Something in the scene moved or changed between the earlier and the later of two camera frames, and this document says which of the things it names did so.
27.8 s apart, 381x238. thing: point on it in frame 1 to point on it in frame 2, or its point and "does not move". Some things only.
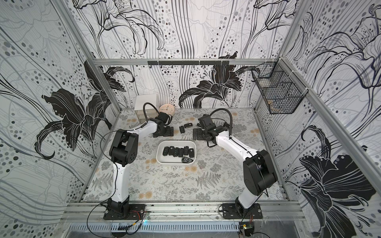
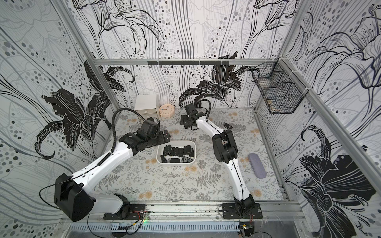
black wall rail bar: (188, 62) does not move
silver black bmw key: (186, 159) does not move
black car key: (181, 152) does not move
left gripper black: (166, 133) to (161, 139)
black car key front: (176, 151) does not move
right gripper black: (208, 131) to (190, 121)
